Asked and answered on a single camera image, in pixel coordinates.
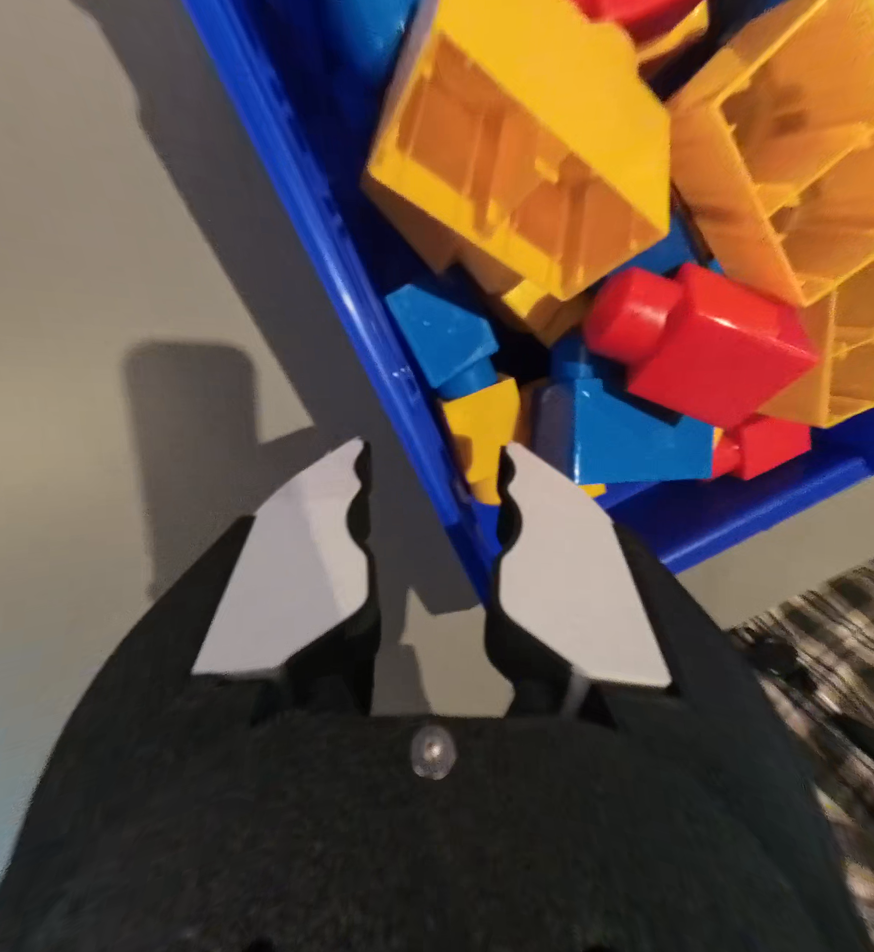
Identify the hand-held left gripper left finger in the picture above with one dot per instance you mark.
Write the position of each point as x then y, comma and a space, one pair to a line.
288, 580

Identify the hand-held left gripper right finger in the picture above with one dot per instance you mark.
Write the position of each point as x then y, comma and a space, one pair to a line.
586, 602

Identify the blue plastic bin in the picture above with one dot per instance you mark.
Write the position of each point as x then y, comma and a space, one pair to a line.
295, 149

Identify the heap of mega blocks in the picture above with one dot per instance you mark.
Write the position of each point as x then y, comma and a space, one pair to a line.
556, 149

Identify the person's plaid-shirted torso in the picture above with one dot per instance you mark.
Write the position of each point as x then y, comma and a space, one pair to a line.
854, 669

